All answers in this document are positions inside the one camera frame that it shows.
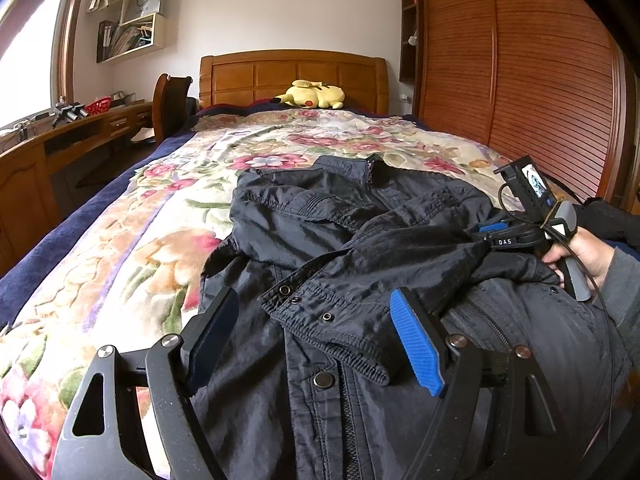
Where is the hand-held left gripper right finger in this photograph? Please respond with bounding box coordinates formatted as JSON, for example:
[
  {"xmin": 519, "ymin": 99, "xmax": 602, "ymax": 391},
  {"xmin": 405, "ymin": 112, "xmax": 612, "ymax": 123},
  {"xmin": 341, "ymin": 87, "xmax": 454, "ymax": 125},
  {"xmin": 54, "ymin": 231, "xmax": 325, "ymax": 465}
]
[{"xmin": 390, "ymin": 287, "xmax": 583, "ymax": 480}]

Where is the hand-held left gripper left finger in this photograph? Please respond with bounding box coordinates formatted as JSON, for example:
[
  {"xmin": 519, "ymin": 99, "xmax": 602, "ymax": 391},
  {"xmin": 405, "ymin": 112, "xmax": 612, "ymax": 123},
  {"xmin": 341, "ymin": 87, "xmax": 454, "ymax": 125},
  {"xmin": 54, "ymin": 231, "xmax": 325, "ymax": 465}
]
[{"xmin": 50, "ymin": 286, "xmax": 240, "ymax": 480}]

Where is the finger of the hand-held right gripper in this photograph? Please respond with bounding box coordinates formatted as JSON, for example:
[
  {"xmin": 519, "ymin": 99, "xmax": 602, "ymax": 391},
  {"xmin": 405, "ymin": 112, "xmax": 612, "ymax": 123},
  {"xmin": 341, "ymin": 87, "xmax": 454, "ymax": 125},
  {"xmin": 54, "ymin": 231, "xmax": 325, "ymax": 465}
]
[{"xmin": 471, "ymin": 220, "xmax": 512, "ymax": 240}]

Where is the black zip jacket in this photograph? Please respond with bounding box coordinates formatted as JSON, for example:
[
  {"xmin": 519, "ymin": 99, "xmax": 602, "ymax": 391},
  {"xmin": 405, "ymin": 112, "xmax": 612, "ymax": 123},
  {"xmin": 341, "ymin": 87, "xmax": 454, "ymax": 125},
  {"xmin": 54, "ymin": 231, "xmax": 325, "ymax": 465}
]
[{"xmin": 192, "ymin": 154, "xmax": 631, "ymax": 480}]

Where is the person's right forearm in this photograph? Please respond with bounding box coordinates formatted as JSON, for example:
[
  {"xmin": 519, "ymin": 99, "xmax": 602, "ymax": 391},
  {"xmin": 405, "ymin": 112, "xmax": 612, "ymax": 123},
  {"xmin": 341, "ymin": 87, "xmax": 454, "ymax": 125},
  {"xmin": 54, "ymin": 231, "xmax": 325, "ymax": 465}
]
[{"xmin": 597, "ymin": 247, "xmax": 640, "ymax": 341}]

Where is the person's right hand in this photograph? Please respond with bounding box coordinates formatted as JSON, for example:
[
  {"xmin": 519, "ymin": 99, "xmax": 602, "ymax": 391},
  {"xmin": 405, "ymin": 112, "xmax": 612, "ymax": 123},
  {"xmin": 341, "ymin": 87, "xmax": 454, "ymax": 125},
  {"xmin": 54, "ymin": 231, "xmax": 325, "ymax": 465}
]
[{"xmin": 542, "ymin": 227, "xmax": 616, "ymax": 291}]

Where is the floral blanket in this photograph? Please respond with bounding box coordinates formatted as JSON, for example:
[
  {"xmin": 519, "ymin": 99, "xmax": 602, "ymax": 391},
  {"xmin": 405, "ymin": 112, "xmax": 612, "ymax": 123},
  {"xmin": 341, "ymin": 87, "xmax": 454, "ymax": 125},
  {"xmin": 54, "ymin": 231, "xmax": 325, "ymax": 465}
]
[{"xmin": 0, "ymin": 107, "xmax": 581, "ymax": 466}]

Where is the wooden slatted wardrobe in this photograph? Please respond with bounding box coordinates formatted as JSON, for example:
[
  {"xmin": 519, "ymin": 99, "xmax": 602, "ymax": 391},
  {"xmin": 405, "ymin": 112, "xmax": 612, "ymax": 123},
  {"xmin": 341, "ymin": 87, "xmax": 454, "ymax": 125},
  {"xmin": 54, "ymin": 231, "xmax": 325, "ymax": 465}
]
[{"xmin": 400, "ymin": 0, "xmax": 640, "ymax": 211}]

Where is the yellow plush toy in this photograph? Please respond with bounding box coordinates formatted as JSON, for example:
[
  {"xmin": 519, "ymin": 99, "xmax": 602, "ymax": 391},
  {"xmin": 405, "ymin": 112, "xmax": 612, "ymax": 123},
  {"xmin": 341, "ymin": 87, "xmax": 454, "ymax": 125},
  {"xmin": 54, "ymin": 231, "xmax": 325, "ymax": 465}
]
[{"xmin": 271, "ymin": 79, "xmax": 346, "ymax": 110}]

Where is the wooden chair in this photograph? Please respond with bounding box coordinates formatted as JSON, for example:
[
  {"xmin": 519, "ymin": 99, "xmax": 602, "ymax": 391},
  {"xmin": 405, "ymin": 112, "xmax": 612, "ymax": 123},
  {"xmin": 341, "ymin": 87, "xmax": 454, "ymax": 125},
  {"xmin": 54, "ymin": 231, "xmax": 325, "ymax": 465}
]
[{"xmin": 151, "ymin": 73, "xmax": 193, "ymax": 142}]

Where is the wooden desk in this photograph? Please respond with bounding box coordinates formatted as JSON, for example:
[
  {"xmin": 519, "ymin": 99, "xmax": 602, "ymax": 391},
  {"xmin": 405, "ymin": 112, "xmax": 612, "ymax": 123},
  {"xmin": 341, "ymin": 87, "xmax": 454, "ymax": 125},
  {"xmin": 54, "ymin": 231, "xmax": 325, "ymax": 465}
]
[{"xmin": 0, "ymin": 100, "xmax": 156, "ymax": 278}]

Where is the wooden bed headboard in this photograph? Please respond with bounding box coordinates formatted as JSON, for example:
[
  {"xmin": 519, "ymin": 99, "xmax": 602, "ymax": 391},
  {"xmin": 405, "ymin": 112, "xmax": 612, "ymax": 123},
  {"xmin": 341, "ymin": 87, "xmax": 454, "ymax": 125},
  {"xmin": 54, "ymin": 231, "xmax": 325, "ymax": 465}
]
[{"xmin": 199, "ymin": 50, "xmax": 390, "ymax": 113}]

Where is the black metal tool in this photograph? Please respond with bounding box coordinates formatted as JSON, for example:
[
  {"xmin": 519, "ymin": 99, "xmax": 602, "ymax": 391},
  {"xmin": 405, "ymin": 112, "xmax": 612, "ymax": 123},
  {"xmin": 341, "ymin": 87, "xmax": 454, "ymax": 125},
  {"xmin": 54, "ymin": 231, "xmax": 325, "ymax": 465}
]
[{"xmin": 51, "ymin": 102, "xmax": 90, "ymax": 127}]

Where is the row of books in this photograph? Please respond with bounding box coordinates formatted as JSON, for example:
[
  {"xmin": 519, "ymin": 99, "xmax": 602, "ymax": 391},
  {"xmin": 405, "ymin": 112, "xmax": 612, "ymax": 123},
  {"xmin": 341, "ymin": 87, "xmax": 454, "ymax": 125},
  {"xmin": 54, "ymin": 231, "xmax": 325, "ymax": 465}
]
[{"xmin": 97, "ymin": 20, "xmax": 153, "ymax": 61}]

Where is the wooden framed window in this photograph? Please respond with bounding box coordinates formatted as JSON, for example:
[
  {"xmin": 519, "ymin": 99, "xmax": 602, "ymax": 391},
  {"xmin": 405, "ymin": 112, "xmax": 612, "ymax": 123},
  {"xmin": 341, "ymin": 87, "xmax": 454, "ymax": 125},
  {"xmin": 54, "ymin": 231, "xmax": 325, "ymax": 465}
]
[{"xmin": 0, "ymin": 0, "xmax": 93, "ymax": 131}]

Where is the white paper bag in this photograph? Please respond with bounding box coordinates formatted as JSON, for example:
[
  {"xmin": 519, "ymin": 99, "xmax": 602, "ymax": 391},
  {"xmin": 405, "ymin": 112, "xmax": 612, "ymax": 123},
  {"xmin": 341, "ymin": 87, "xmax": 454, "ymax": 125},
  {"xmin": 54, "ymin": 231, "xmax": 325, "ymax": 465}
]
[{"xmin": 122, "ymin": 0, "xmax": 163, "ymax": 23}]

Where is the white wall shelf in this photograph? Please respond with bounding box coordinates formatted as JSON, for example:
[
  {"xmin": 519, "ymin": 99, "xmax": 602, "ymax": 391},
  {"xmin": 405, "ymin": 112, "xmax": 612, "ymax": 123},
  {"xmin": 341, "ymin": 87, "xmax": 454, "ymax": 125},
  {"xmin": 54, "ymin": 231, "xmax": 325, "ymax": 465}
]
[{"xmin": 96, "ymin": 0, "xmax": 168, "ymax": 65}]

